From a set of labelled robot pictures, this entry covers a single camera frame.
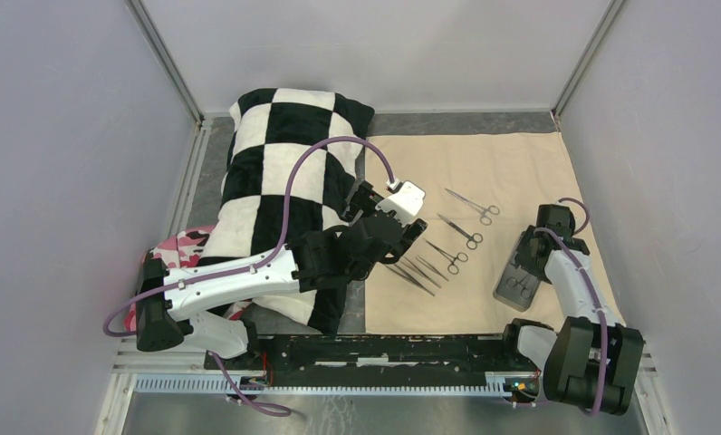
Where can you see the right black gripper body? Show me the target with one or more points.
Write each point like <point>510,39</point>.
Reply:
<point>523,257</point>

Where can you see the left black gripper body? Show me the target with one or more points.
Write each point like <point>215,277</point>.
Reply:
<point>363,201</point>

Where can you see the steel tweezers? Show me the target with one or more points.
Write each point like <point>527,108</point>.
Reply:
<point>427,264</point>
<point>416,268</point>
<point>403,274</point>

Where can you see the metal surgical instrument tray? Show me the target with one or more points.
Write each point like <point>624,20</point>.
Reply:
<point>510,298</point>

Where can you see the steel forceps scissors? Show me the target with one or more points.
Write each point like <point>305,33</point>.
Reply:
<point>485,213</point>
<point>452,259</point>
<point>473,240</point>

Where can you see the beige surgical wrap cloth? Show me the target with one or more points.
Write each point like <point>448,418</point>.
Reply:
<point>516,172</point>

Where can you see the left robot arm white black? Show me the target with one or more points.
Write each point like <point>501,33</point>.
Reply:
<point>173,305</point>

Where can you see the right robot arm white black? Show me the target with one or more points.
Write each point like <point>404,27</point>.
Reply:
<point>592,361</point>

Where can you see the surgical instruments in tray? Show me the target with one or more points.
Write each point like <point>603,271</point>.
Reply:
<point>520,286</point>

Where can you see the black white checkered blanket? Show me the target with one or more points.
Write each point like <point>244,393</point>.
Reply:
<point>264,186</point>

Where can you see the pink camouflage cloth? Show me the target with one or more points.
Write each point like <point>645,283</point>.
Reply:
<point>184,249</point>

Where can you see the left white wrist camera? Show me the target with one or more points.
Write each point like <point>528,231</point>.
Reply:
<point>404,201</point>

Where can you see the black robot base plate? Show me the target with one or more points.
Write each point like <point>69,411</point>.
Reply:
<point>309,360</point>

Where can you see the white toothed cable rail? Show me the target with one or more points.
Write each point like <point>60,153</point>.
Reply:
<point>251,385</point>

